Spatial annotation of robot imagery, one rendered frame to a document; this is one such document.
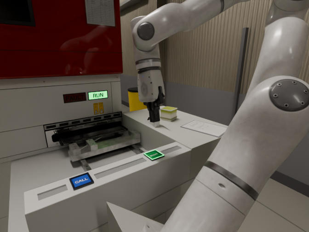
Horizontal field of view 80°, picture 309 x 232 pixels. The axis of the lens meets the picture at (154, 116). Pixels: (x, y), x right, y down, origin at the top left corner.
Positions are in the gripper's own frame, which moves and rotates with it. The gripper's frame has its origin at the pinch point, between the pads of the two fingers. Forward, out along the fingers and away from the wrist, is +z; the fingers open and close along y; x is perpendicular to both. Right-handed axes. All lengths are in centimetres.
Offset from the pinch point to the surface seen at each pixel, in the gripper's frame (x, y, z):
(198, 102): 187, -148, 16
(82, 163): -18.7, -34.6, 19.8
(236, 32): 185, -76, -67
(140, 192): -9.0, -0.7, 24.7
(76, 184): -27.7, -2.5, 14.9
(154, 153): 0.4, -3.9, 14.6
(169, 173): 3.7, -0.2, 22.5
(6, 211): -53, -69, 43
